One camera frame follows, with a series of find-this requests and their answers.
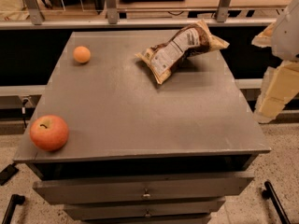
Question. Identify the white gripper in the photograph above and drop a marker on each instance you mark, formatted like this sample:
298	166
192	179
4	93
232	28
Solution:
287	36

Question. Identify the grey drawer cabinet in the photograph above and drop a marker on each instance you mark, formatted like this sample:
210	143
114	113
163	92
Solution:
123	123

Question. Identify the grey drawer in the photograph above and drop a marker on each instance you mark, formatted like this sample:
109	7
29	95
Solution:
142	187
95	211

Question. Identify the red apple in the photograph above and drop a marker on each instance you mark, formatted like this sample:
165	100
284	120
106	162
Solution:
49	132

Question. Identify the brown chip bag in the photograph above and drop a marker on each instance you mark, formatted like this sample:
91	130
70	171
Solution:
194	39

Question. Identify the black flat floor object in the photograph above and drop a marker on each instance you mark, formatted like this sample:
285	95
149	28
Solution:
7	173

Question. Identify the upper grey drawer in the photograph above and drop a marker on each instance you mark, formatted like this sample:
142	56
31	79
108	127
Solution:
142	187

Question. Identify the small orange fruit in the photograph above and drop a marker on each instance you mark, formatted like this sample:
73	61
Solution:
81	54

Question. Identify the black bar floor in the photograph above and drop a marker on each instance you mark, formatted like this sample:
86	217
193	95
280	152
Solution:
269	193
15	200

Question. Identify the black bar right floor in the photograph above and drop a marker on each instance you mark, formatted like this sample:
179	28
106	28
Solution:
269	193

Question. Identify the lower grey drawer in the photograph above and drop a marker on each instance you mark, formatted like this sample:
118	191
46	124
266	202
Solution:
95	211

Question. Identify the black bar left floor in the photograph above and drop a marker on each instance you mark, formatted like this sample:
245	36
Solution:
15	200

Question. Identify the metal railing frame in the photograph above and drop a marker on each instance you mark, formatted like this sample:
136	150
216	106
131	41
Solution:
88	14

